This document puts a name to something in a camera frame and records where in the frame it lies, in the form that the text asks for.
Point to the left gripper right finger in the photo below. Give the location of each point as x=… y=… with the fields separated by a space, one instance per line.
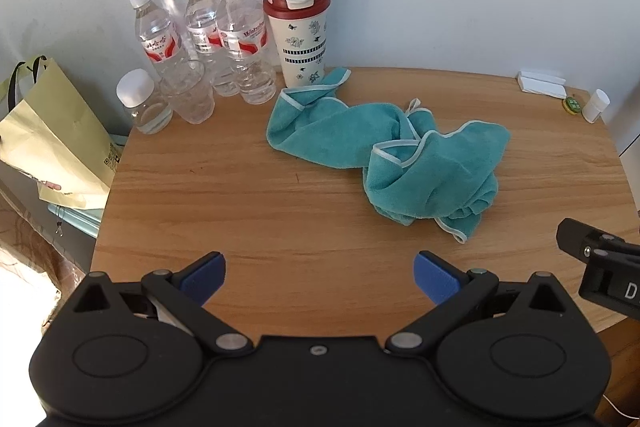
x=455 y=294

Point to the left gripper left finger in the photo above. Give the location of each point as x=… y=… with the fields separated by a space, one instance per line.
x=180 y=298

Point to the teal microfiber towel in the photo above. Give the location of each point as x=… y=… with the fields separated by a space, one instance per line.
x=410 y=170

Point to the small green yellow object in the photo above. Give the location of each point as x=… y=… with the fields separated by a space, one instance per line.
x=572 y=106

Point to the small white bottle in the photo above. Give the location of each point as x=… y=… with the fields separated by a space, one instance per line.
x=595 y=106

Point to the yellow-green paper bag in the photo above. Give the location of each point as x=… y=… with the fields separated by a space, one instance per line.
x=51 y=135

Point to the small glass jar white lid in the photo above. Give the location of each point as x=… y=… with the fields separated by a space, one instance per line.
x=140 y=96

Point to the clear textured plastic cup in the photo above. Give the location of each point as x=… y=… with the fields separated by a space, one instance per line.
x=188 y=92

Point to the left water bottle red label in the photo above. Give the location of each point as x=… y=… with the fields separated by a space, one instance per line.
x=160 y=39

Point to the water bottle red label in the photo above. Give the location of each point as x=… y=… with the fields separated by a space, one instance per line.
x=243 y=33
x=200 y=18
x=160 y=39

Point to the middle water bottle red label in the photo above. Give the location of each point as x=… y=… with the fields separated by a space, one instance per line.
x=200 y=18

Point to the right water bottle red label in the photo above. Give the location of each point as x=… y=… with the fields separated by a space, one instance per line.
x=243 y=33

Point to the cream tumbler red lid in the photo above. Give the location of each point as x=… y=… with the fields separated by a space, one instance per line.
x=299 y=32

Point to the white box by wall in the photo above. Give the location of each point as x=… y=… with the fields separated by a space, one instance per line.
x=541 y=84

